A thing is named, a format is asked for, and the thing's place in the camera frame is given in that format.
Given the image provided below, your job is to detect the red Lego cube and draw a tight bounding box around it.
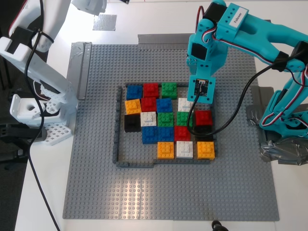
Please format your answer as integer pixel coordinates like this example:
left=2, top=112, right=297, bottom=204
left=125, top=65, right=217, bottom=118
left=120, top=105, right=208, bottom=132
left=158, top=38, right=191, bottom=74
left=173, top=125, right=192, bottom=142
left=194, top=110, right=214, bottom=127
left=141, top=96, right=157, bottom=113
left=143, top=83, right=159, bottom=99

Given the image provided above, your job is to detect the blue Lego cube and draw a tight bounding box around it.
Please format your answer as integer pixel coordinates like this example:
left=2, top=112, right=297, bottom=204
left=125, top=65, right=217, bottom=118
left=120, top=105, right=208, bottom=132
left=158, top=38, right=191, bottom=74
left=141, top=126, right=159, bottom=144
left=156, top=98, right=173, bottom=114
left=126, top=84, right=144, bottom=101
left=157, top=126, right=175, bottom=142

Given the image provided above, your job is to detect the green Lego cube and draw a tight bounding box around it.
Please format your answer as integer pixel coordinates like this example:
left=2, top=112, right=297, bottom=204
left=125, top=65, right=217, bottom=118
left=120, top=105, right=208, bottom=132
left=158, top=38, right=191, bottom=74
left=161, top=81, right=178, bottom=99
left=157, top=112, right=175, bottom=128
left=176, top=110, right=194, bottom=128

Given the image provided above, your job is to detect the black mount knob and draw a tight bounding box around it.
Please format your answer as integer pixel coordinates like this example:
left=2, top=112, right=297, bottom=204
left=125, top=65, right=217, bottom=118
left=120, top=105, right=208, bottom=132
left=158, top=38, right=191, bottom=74
left=211, top=219, right=229, bottom=231

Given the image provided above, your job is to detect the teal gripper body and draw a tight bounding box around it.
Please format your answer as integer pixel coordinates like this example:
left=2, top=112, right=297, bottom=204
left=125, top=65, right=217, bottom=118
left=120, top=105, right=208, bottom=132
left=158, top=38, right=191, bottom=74
left=186, top=18, right=229, bottom=78

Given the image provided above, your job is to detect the teal wrist camera box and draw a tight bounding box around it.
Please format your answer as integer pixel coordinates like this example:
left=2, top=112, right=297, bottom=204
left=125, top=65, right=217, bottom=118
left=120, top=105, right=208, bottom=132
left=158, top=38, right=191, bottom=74
left=187, top=75, right=217, bottom=104

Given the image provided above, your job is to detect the long grey duct tape strip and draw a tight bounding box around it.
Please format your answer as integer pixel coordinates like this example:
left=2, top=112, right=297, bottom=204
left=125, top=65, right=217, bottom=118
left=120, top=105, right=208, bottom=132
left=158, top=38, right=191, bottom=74
left=66, top=41, right=93, bottom=101

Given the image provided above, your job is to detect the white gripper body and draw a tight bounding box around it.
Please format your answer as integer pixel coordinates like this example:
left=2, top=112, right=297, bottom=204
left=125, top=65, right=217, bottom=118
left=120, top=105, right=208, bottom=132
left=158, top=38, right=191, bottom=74
left=71, top=0, right=107, bottom=15

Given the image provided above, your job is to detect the dark grey Lego border frame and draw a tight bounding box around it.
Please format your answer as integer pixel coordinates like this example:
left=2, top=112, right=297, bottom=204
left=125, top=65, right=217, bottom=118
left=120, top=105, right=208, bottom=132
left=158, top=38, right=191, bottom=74
left=113, top=81, right=218, bottom=168

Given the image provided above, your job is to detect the black cable of white arm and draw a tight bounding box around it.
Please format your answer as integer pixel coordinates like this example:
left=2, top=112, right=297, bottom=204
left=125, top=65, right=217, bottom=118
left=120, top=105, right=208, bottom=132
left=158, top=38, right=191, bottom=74
left=24, top=0, right=61, bottom=231

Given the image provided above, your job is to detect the black cable tie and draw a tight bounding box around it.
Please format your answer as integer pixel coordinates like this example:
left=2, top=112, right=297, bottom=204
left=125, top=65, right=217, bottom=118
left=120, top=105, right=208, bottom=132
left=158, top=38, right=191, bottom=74
left=32, top=28, right=55, bottom=44

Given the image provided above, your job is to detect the black cable of teal arm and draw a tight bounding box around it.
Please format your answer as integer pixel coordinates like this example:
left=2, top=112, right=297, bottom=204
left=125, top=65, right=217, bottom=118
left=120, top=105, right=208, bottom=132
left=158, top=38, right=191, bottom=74
left=187, top=45, right=308, bottom=138

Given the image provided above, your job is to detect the orange Lego cube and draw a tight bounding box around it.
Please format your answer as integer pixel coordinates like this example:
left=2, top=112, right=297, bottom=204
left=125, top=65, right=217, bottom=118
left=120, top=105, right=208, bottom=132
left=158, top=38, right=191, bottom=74
left=196, top=141, right=216, bottom=160
left=156, top=141, right=174, bottom=159
left=124, top=98, right=142, bottom=116

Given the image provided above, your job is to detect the white Lego cube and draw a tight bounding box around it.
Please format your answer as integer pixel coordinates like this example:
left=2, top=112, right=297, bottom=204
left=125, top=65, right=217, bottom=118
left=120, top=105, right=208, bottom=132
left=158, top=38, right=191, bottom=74
left=177, top=97, right=194, bottom=113
left=176, top=141, right=194, bottom=159
left=140, top=111, right=158, bottom=128

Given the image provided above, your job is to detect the black table clamp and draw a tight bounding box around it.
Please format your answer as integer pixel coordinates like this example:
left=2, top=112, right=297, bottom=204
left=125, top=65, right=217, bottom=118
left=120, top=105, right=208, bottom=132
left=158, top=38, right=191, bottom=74
left=0, top=123, right=48, bottom=157

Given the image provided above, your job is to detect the square grey tape pad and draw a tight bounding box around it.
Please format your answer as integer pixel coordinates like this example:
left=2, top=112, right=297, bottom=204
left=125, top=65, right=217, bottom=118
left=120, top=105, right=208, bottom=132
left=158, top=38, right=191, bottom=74
left=92, top=13, right=118, bottom=32

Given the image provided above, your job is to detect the wide grey duct tape strip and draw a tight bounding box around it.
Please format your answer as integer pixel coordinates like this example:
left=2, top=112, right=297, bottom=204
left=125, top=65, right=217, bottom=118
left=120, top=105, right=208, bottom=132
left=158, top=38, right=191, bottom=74
left=137, top=33, right=193, bottom=51

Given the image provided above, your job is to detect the crumpled grey duct tape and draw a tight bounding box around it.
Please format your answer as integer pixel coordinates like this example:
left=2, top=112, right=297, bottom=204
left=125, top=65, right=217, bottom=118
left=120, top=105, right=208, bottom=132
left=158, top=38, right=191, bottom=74
left=259, top=136, right=308, bottom=167
left=245, top=104, right=269, bottom=142

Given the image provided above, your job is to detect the grey Lego baseplate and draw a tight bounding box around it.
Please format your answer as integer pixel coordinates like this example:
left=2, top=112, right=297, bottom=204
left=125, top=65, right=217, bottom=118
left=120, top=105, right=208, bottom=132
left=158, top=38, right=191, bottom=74
left=62, top=42, right=280, bottom=221

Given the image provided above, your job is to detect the black Lego cube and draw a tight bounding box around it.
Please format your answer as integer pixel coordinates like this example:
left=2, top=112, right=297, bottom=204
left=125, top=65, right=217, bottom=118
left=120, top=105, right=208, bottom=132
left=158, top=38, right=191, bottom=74
left=124, top=115, right=142, bottom=133
left=193, top=125, right=214, bottom=142

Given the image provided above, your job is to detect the red white servo wire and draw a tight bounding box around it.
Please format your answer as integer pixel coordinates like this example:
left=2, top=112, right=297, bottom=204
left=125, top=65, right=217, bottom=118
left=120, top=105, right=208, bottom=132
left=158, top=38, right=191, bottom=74
left=260, top=105, right=289, bottom=128

